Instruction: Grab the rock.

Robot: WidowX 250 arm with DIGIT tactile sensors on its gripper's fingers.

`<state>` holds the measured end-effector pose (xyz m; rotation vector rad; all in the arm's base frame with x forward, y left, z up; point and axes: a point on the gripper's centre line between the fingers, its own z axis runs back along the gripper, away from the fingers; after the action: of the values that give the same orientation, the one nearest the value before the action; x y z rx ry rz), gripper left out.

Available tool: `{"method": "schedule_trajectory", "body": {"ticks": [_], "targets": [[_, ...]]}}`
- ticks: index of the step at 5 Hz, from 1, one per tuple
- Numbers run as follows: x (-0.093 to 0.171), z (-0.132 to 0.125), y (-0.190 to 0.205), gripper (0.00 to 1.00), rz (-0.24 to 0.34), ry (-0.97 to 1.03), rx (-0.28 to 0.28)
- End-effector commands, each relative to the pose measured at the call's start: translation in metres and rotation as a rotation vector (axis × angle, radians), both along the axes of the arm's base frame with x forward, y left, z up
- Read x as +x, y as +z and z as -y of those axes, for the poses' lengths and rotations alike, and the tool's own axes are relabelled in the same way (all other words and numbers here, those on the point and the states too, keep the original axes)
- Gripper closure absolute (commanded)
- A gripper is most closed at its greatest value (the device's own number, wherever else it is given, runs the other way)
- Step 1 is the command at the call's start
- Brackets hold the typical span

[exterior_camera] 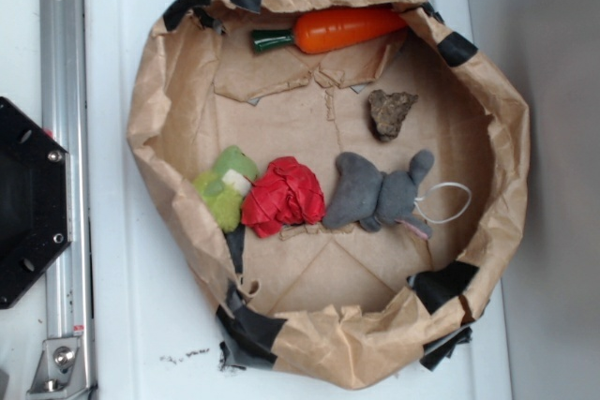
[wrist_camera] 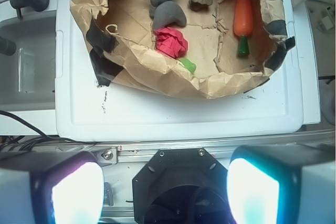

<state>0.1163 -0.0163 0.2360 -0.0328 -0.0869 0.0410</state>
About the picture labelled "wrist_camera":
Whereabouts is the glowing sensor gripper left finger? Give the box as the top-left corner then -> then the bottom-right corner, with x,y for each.
1,151 -> 104,223

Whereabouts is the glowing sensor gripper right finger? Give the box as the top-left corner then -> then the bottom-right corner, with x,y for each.
226,144 -> 335,223

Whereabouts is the brown rough rock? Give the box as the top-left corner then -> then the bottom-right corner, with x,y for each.
188,0 -> 213,12

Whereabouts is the white sink basin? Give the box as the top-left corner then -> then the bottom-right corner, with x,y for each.
1,12 -> 56,111

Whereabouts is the orange toy carrot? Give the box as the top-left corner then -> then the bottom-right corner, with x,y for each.
234,0 -> 254,57

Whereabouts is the white plastic bin lid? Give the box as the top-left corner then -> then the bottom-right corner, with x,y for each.
55,0 -> 304,142

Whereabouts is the red crumpled paper rose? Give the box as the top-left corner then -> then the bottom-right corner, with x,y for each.
154,27 -> 188,59

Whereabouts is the brown paper bag tray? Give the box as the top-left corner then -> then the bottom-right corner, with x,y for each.
70,0 -> 296,99

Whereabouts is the grey plush bunny toy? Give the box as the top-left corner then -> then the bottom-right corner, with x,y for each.
149,0 -> 187,30

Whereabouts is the black cable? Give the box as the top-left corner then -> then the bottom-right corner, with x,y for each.
0,110 -> 95,151

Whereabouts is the black octagonal mount plate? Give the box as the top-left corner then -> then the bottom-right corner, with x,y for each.
132,148 -> 235,223

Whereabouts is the aluminium extrusion rail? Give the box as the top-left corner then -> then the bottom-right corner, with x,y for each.
0,129 -> 336,166

